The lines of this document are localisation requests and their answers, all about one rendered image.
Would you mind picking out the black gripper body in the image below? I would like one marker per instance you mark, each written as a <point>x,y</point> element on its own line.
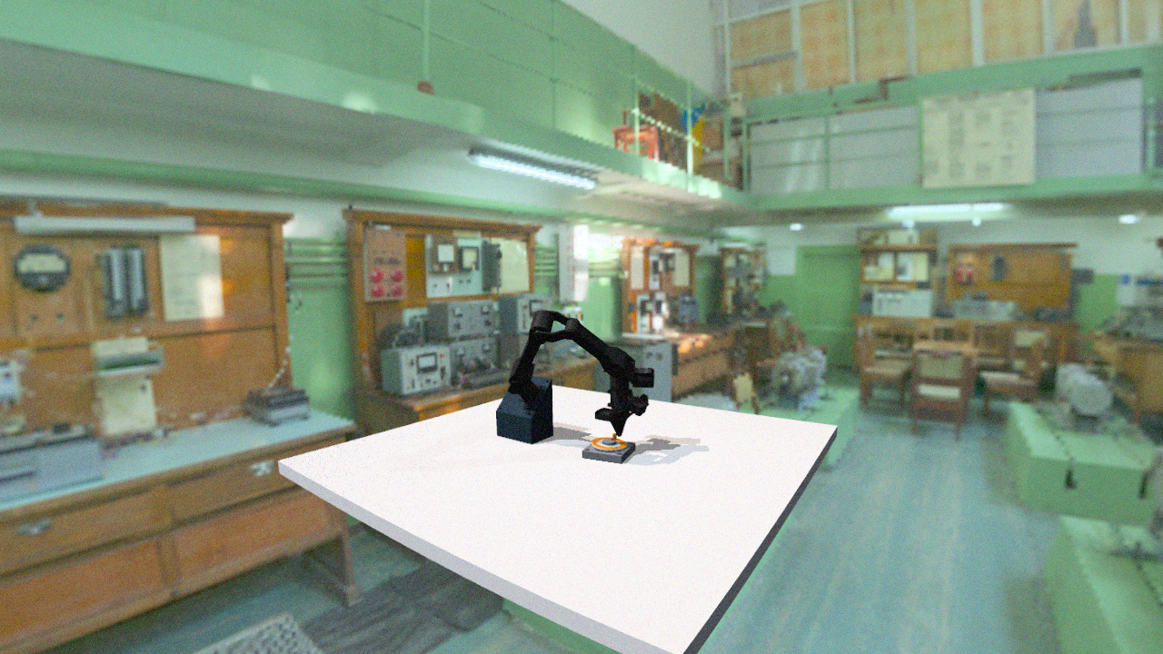
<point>615,412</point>

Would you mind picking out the orange and white round plate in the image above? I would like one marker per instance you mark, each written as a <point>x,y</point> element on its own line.
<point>620,444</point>

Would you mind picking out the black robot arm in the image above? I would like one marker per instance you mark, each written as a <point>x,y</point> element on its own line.
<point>616,362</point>

